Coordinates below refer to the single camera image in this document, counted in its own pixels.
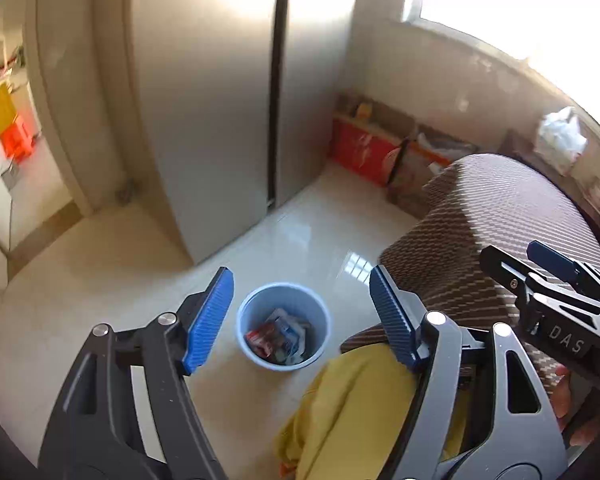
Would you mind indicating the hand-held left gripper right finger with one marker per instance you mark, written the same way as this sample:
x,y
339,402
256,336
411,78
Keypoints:
x,y
392,317

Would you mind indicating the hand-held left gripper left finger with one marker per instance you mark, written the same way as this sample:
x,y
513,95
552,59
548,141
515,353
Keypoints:
x,y
207,320

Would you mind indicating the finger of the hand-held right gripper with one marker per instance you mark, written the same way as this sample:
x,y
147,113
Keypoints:
x,y
550,260
505,270

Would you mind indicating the light blue plastic bin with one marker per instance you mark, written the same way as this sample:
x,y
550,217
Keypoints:
x,y
252,310

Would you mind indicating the blue and white medicine box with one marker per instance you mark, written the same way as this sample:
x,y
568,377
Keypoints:
x,y
290,332

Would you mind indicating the person's right hand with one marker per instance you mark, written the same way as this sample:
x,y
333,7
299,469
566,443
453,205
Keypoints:
x,y
562,395

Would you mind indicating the brown polka dot tablecloth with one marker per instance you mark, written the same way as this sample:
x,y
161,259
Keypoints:
x,y
480,210

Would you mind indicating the person's yellow trouser leg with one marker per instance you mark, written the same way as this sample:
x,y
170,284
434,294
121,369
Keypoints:
x,y
350,410

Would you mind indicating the white plastic shopping bag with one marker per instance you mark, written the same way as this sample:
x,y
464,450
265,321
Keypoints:
x,y
562,140

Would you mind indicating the dark wooden cabinet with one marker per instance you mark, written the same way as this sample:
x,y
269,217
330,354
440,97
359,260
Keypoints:
x,y
517,142

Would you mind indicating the printed cardboard box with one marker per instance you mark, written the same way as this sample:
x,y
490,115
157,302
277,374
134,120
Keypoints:
x,y
410,180

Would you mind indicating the red gift box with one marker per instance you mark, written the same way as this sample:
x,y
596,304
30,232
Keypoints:
x,y
360,152

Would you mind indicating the open plain cardboard box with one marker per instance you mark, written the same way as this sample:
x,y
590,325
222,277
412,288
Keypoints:
x,y
392,120

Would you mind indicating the small yellow carton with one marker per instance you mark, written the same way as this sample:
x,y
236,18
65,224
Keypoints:
x,y
363,111

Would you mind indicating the silver double door fridge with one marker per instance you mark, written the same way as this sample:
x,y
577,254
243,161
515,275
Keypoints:
x,y
205,85

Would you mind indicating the small grey box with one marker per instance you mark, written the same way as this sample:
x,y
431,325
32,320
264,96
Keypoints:
x,y
11,175

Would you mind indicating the orange plastic stool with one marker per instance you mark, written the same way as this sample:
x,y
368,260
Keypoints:
x,y
20,140

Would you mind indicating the white framed window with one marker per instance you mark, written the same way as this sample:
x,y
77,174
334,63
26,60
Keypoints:
x,y
505,0

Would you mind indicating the yellow plastic crate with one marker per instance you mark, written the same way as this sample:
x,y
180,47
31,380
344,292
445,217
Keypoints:
x,y
2,105

